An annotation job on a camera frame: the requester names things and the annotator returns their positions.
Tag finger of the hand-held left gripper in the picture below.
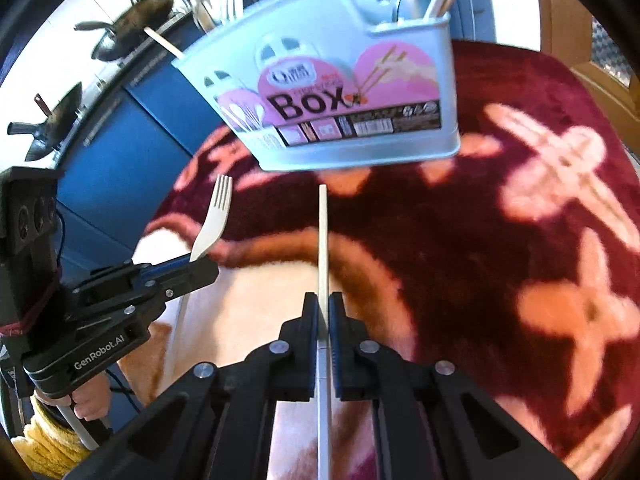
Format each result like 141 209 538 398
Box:
75 255 193 293
125 258 221 321

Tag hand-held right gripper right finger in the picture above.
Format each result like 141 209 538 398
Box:
327 291 576 480

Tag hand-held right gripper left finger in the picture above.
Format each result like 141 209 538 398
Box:
65 291 321 480

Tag beige plastic fork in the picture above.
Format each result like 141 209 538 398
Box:
189 174 233 261

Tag light blue utensil holder box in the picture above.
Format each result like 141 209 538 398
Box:
171 0 462 173

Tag person's left forearm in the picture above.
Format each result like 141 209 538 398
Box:
20 400 88 476

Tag person's left hand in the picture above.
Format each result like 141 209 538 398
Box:
30 375 113 423

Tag red printed blanket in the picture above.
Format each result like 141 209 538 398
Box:
117 40 640 480

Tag blue base cabinets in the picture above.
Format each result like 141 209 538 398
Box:
50 0 501 411

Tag dark wok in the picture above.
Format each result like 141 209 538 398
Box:
7 81 83 162

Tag large steel wok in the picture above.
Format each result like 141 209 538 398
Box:
75 0 175 62

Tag wooden door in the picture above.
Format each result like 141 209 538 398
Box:
532 0 640 161

